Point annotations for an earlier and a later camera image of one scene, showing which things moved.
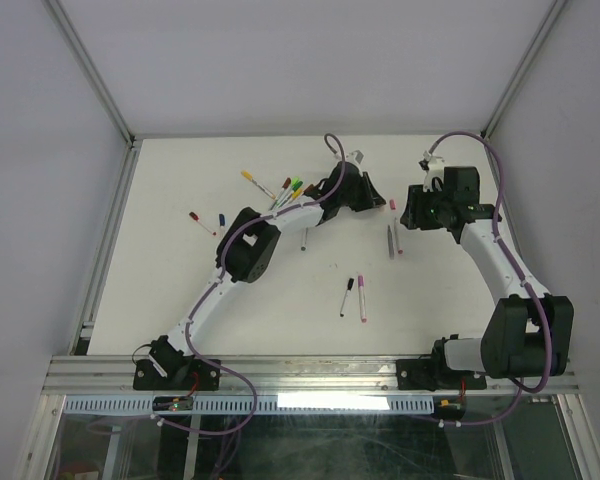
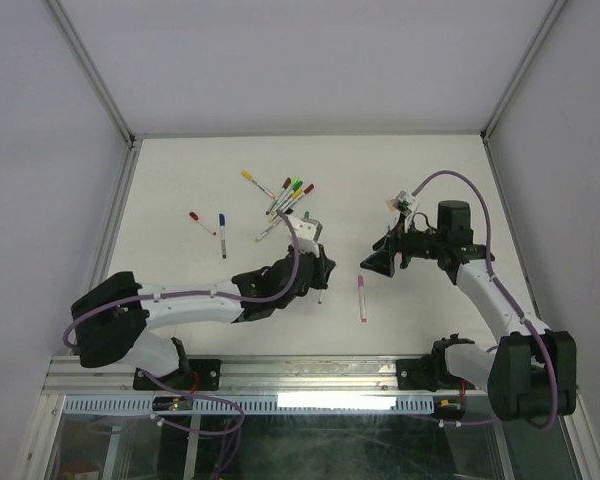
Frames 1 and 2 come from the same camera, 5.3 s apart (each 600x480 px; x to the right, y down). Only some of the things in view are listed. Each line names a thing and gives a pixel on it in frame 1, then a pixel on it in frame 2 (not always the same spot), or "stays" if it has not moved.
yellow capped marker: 248,175 stays
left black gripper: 371,197 → 322,268
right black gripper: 412,216 → 381,261
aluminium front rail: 115,377 stays
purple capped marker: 363,311 stays
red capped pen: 196,218 stays
